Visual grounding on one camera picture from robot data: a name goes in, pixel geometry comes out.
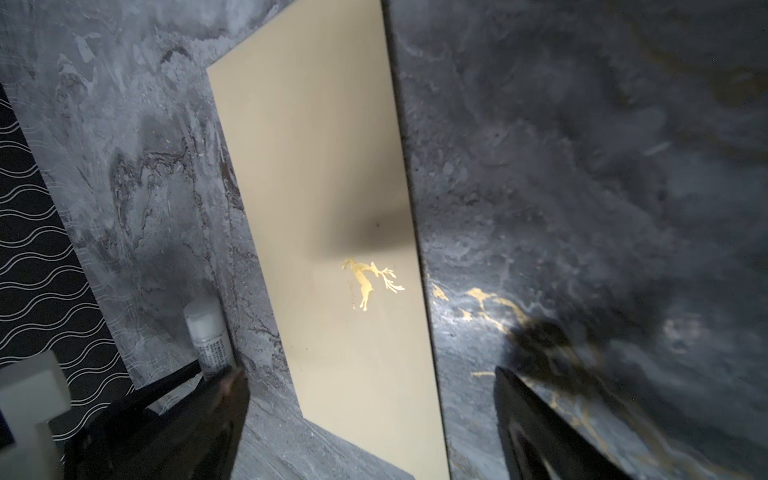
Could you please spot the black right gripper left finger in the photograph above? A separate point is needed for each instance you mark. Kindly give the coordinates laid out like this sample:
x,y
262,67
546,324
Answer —
x,y
197,438

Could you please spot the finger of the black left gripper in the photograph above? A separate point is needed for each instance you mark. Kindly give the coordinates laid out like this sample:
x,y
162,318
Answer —
x,y
121,418

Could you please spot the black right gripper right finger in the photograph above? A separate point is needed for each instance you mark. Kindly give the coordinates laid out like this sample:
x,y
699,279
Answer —
x,y
537,443

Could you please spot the small glue stick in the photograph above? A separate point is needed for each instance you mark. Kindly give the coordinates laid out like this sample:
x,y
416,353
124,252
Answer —
x,y
209,334

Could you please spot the tan kraft envelope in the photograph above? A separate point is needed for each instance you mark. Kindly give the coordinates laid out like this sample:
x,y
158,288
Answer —
x,y
308,113

